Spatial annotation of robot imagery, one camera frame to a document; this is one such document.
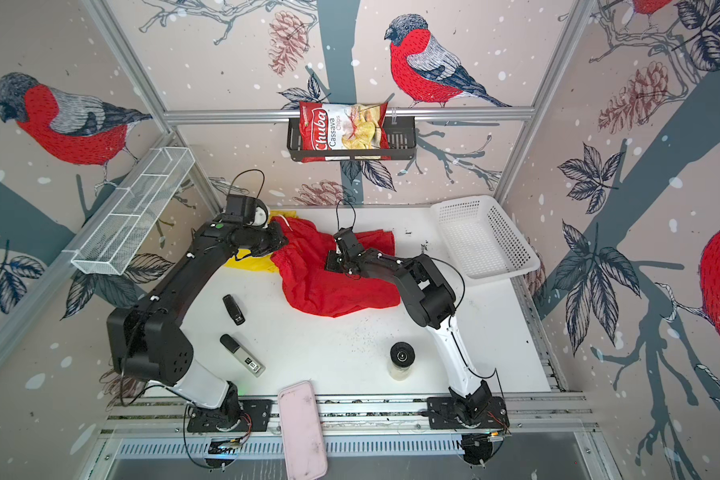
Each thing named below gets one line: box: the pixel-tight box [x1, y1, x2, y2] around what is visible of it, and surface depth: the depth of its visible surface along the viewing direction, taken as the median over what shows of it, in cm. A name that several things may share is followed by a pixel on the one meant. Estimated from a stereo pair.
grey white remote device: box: [220, 333, 266, 378], surface depth 82 cm
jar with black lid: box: [390, 341, 416, 381], surface depth 74 cm
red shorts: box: [270, 216, 401, 318], surface depth 92 cm
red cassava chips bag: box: [299, 101, 391, 163], surface depth 90 cm
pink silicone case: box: [278, 380, 328, 480], surface depth 71 cm
